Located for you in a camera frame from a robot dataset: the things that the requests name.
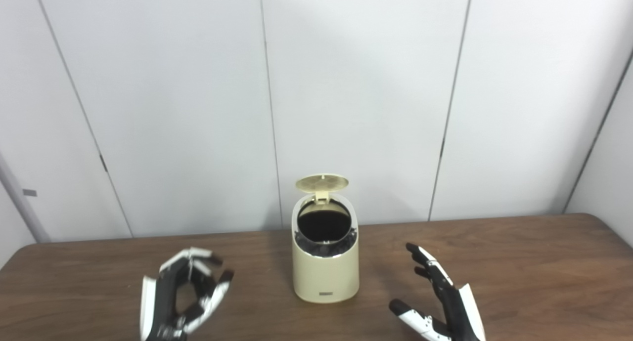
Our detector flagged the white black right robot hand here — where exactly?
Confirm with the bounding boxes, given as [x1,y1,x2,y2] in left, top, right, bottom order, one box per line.
[389,242,487,341]

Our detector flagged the cream-colored small trash bin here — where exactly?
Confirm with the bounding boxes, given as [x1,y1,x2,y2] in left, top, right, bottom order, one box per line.
[291,173,360,303]

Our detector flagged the cream round bin lid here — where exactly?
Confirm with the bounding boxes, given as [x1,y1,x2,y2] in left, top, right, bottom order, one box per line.
[295,173,349,203]

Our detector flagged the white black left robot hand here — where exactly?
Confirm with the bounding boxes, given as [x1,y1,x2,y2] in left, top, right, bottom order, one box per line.
[139,247,235,341]

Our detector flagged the gray wall corner post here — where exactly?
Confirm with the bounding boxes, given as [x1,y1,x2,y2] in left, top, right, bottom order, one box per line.
[0,153,51,244]

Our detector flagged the black bin liner bag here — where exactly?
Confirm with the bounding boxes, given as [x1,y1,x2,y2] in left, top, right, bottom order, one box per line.
[294,200,358,258]

